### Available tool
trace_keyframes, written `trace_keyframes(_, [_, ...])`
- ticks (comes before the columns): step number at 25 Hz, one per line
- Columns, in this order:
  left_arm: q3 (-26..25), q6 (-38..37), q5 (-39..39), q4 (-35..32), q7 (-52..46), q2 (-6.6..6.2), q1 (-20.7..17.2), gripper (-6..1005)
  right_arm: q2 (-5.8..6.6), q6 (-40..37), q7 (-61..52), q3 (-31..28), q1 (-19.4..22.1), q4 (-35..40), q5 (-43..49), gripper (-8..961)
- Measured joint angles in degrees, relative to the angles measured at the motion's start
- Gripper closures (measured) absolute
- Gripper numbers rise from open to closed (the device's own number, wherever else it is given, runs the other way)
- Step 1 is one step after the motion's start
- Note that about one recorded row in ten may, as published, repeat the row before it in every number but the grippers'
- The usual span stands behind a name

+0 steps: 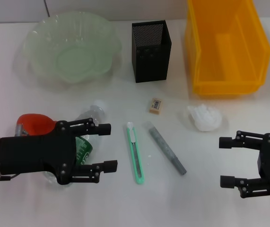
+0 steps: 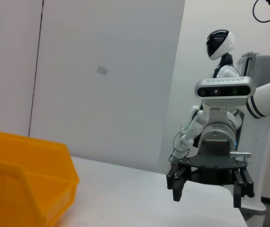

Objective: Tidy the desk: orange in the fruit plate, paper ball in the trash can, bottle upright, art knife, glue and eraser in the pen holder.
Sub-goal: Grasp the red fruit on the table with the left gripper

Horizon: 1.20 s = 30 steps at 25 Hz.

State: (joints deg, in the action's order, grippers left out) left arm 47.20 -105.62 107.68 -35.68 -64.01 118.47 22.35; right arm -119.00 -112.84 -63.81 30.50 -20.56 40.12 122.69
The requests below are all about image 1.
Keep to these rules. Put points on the red-orange toy fruit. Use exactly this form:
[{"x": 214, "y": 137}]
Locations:
[{"x": 36, "y": 124}]

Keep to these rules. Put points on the yellow plastic bin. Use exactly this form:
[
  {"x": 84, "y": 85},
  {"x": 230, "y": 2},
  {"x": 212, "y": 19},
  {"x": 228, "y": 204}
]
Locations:
[{"x": 229, "y": 56}]

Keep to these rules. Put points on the beige eraser with barcode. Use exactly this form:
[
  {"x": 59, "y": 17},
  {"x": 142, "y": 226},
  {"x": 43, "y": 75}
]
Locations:
[{"x": 154, "y": 107}]

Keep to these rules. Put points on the white paper ball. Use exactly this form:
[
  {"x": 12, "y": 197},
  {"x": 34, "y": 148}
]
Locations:
[{"x": 204, "y": 118}]

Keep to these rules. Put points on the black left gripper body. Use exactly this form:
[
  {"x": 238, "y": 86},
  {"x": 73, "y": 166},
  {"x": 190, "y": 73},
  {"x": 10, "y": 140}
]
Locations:
[{"x": 30, "y": 153}]

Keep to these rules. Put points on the grey marker pen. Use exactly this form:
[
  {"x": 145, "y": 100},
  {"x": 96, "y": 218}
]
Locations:
[{"x": 164, "y": 146}]

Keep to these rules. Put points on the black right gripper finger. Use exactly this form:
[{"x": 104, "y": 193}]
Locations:
[
  {"x": 227, "y": 142},
  {"x": 228, "y": 181}
]

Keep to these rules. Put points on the black mesh pen holder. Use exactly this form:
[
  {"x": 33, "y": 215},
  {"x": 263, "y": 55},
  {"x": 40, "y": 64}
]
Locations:
[{"x": 151, "y": 61}]

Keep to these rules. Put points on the green glass fruit plate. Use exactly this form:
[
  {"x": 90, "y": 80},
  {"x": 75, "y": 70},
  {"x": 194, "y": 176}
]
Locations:
[{"x": 71, "y": 47}]

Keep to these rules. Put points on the clear green-label water bottle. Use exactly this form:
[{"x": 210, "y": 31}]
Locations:
[{"x": 94, "y": 112}]

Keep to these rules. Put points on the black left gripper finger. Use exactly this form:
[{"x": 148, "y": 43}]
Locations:
[
  {"x": 108, "y": 166},
  {"x": 101, "y": 129}
]

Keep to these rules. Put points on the green utility knife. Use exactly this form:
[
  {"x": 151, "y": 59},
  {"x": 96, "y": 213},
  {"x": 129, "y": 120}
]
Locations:
[{"x": 136, "y": 160}]

